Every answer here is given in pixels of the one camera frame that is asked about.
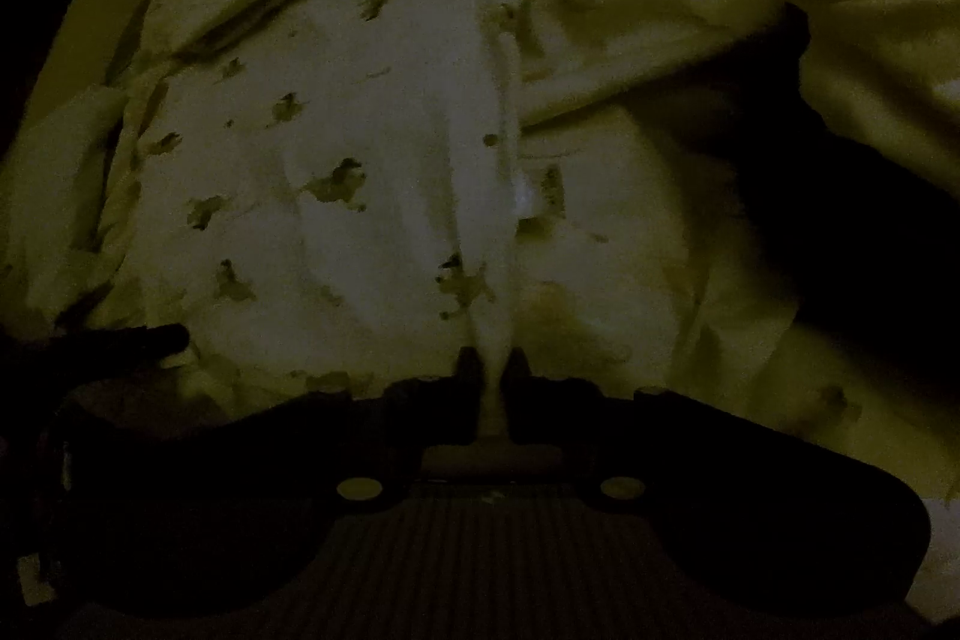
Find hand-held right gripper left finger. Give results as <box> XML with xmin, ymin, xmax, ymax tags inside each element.
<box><xmin>75</xmin><ymin>347</ymin><xmax>485</xmax><ymax>498</ymax></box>

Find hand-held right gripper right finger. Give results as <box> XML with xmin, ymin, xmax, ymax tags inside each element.
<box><xmin>508</xmin><ymin>347</ymin><xmax>908</xmax><ymax>498</ymax></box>

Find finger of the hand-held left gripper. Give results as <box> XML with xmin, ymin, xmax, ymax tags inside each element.
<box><xmin>0</xmin><ymin>323</ymin><xmax>190</xmax><ymax>393</ymax></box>

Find white printed small pants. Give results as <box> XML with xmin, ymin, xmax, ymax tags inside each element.
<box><xmin>97</xmin><ymin>0</ymin><xmax>725</xmax><ymax>461</ymax></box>

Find pale bed sheet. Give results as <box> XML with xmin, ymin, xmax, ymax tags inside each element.
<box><xmin>26</xmin><ymin>0</ymin><xmax>170</xmax><ymax>120</ymax></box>

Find dark cloth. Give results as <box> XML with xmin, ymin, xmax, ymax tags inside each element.
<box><xmin>735</xmin><ymin>2</ymin><xmax>960</xmax><ymax>378</ymax></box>

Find plain white cloth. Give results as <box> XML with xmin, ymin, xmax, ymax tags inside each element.
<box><xmin>799</xmin><ymin>0</ymin><xmax>960</xmax><ymax>199</ymax></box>

